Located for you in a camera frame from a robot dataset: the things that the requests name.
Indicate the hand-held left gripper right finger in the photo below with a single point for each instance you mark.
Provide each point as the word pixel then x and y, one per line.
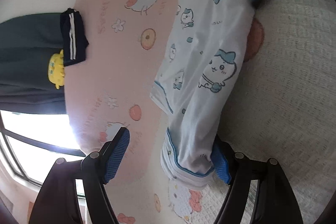
pixel 221 163

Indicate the light blue printed pajama pants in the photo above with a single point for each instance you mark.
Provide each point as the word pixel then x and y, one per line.
pixel 210 29

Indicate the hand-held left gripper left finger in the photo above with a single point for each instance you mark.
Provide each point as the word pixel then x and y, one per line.
pixel 116 155

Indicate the navy white-striped garment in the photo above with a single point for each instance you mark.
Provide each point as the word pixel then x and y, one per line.
pixel 81 43

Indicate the yellow plush toy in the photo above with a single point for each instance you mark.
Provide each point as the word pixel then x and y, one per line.
pixel 56 71

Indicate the dark grey cloth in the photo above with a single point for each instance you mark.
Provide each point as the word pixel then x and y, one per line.
pixel 29 56

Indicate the window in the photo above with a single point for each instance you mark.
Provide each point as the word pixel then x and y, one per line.
pixel 31 124

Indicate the pink white cat print blanket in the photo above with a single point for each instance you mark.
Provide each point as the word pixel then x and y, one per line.
pixel 126 69

